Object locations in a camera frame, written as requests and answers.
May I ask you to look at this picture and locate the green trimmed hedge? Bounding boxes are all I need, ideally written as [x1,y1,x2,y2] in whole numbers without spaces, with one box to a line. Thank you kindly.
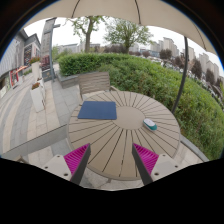
[58,53,224,160]

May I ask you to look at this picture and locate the white planter box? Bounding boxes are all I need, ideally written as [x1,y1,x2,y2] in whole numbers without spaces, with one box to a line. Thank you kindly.
[30,82,45,112]
[30,57,40,80]

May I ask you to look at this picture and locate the white planter box far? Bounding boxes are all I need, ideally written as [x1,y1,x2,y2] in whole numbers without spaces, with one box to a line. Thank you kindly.
[30,57,40,80]

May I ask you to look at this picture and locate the grey street sign pole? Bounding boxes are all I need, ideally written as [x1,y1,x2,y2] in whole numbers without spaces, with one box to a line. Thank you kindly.
[42,20,60,81]

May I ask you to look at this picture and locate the white and teal computer mouse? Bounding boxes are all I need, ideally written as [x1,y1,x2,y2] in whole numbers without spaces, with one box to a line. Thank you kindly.
[143,118,157,131]

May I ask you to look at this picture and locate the round slatted wooden table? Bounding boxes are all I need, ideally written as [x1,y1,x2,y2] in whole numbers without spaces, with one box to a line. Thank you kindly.
[68,91,180,181]

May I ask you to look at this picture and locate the white planter box near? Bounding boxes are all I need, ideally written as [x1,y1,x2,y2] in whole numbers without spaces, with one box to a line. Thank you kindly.
[30,82,45,112]

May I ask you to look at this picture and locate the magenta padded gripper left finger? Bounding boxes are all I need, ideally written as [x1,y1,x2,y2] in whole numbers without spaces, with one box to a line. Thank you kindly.
[42,144,91,185]

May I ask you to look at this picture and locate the beige patio umbrella canopy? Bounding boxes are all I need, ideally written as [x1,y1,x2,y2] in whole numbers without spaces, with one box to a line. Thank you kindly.
[23,0,216,54]

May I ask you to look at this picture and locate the dark blue mouse pad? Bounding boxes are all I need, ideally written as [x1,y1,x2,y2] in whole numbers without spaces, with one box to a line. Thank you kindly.
[78,101,117,120]

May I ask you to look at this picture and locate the dark curved umbrella pole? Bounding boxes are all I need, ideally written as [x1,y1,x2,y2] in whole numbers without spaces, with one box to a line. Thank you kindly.
[171,35,189,115]

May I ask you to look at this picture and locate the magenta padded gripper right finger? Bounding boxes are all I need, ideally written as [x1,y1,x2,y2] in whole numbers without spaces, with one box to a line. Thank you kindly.
[132,144,181,185]

